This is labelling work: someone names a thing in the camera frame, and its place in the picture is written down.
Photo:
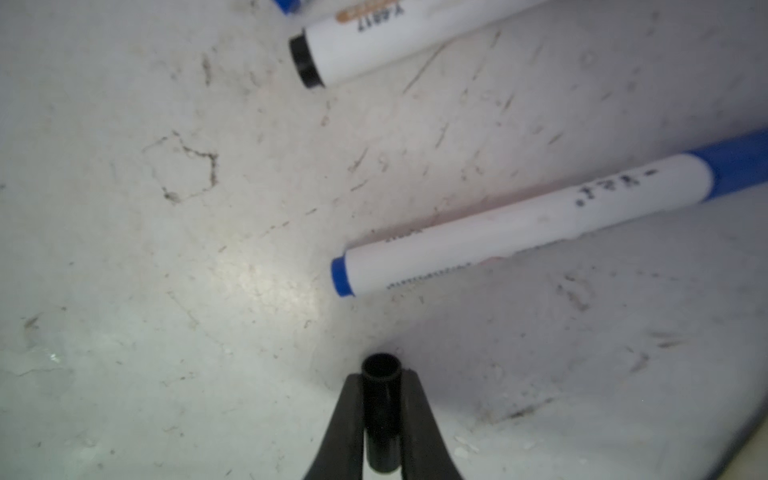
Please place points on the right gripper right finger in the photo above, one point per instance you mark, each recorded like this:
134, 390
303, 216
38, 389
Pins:
423, 452

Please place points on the black pen cap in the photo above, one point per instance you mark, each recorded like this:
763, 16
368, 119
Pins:
381, 375

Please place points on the white marker pen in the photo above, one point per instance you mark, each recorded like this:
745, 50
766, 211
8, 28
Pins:
369, 35
671, 183
288, 7

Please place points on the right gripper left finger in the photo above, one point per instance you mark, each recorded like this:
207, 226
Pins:
341, 452

